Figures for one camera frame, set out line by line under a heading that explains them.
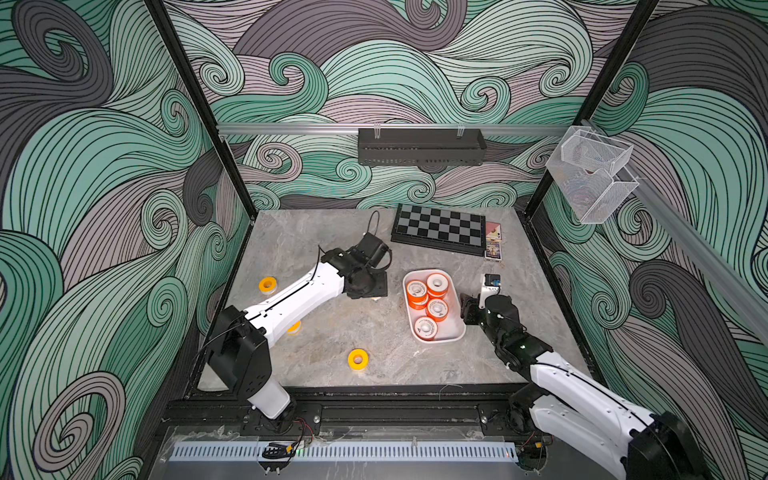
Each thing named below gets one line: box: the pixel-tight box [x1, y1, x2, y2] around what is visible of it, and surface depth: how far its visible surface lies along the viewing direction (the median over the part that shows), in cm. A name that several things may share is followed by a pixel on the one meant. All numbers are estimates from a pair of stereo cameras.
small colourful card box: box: [484, 222, 502, 261], surface depth 112 cm
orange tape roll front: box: [406, 280, 428, 310], surface depth 94 cm
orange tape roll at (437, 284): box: [426, 272, 450, 298], surface depth 96 cm
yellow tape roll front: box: [347, 348, 369, 371], surface depth 83 cm
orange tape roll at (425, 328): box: [414, 316, 439, 341], surface depth 89 cm
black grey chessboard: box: [391, 202, 487, 258], surface depth 113 cm
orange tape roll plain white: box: [426, 298, 449, 323], surface depth 93 cm
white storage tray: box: [402, 269, 467, 344], surface depth 92 cm
